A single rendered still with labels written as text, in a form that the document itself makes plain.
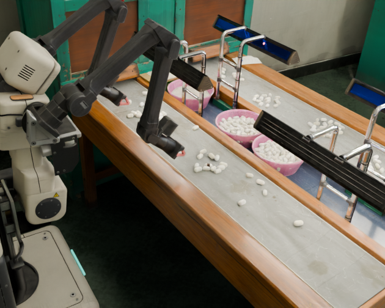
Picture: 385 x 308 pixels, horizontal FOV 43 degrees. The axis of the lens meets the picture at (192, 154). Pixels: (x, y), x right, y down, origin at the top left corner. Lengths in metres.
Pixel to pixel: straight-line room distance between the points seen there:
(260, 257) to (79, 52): 1.51
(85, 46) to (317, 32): 2.73
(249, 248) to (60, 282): 0.95
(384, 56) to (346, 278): 3.26
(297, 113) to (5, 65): 1.58
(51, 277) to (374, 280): 1.39
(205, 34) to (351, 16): 2.31
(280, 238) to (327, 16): 3.30
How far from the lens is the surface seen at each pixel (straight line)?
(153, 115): 1.84
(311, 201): 2.05
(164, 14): 2.90
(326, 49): 5.07
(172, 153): 1.99
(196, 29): 3.08
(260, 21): 4.34
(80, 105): 1.64
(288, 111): 2.72
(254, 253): 1.78
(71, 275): 2.36
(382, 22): 4.80
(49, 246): 2.51
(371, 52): 4.90
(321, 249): 1.89
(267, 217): 1.97
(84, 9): 2.05
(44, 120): 1.64
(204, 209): 1.92
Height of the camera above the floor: 2.02
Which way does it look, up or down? 34 degrees down
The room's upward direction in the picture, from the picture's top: 3 degrees clockwise
